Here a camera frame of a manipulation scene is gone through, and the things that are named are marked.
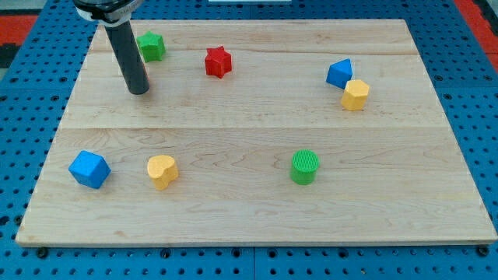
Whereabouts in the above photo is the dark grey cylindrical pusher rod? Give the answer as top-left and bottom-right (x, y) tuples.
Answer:
(105, 21), (149, 95)

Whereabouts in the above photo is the light wooden board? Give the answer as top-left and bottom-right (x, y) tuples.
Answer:
(16, 19), (497, 248)

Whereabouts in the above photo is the green cylinder block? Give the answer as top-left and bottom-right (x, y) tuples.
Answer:
(290, 149), (320, 185)

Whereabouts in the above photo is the blue cube block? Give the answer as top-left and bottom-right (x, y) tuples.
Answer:
(68, 150), (111, 189)

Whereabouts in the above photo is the yellow heart block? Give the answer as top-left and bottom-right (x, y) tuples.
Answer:
(147, 155), (179, 191)

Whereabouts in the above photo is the blue triangle block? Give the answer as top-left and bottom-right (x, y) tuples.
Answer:
(325, 58), (353, 89)

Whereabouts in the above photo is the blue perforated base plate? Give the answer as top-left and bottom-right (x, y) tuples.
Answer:
(1, 0), (497, 279)

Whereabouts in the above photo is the red star block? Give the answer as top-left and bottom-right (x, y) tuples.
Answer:
(205, 46), (232, 79)

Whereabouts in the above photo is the yellow hexagon block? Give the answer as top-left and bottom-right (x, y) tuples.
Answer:
(341, 79), (370, 111)

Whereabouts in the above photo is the green star block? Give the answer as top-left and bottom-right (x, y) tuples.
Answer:
(137, 31), (166, 62)

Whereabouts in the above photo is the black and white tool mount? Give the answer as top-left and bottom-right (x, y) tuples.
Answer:
(72, 0), (144, 27)

